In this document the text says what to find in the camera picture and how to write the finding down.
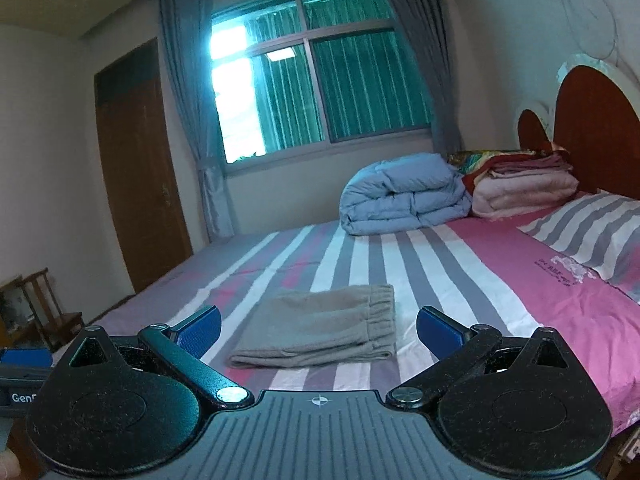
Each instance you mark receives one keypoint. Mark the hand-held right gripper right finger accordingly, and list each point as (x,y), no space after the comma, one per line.
(440,332)

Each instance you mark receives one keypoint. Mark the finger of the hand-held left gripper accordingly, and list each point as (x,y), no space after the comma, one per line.
(25,358)

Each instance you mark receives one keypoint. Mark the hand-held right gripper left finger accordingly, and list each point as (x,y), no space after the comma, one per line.
(200,332)

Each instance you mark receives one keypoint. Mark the grey pants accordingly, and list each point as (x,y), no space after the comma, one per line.
(310,330)

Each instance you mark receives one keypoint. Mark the person's left hand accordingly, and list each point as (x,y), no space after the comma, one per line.
(7,466)

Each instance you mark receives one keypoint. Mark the wooden side table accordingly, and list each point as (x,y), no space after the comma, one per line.
(10,310)

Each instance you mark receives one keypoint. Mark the wooden chair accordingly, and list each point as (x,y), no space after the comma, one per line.
(60,320)

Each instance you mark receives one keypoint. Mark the striped pink grey bed sheet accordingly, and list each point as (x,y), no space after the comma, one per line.
(450,260)

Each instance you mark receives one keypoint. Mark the folded light blue duvet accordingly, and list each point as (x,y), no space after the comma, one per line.
(400,195)

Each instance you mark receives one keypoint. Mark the folded pink blanket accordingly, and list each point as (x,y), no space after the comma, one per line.
(525,192)

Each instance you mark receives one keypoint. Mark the wooden door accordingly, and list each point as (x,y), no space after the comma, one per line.
(140,170)

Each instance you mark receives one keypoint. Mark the folded colourful red quilt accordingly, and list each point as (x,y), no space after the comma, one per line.
(475,160)

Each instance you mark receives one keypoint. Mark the striped pillow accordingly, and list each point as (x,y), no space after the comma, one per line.
(595,235)

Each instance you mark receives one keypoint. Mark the grey blue curtain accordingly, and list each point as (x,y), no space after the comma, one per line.
(185,85)
(430,60)

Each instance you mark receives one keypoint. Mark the wooden bed headboard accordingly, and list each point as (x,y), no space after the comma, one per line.
(595,125)

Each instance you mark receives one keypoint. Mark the window with green glass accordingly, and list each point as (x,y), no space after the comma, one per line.
(350,85)

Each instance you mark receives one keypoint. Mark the wooden bed frame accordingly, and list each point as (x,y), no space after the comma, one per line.
(627,452)

